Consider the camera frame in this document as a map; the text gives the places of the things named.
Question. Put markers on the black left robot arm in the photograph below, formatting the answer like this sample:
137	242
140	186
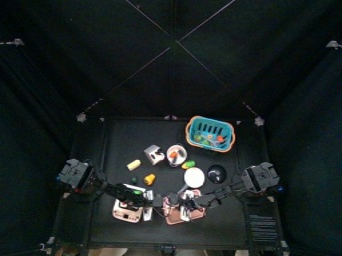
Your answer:
110	190

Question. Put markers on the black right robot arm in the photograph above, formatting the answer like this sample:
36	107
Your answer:
255	178

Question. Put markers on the white sliced toy loaf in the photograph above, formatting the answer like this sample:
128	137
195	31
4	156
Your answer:
148	213

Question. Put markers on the pink plastic tray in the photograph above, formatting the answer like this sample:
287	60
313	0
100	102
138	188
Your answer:
171	218

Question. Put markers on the yellow toy bell pepper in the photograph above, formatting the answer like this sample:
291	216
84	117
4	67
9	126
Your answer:
149	179

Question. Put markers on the small green toy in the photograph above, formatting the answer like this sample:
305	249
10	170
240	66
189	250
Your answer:
133	181

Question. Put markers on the black lid with grey knob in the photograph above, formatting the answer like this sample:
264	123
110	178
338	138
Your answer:
216	174

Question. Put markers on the toy corn with green husk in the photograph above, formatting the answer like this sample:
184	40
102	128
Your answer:
188	164

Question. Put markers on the pale yellow toy block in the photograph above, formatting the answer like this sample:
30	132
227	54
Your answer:
133	165

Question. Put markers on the orange toy carrot piece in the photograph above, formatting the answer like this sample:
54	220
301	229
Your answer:
173	154

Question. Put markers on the white utensil holder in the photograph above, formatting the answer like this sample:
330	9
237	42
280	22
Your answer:
153	154

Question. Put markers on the white text label sticker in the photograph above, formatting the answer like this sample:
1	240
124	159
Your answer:
259	228

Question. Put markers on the teal basket with orange rim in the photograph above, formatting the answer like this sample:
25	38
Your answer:
221	146

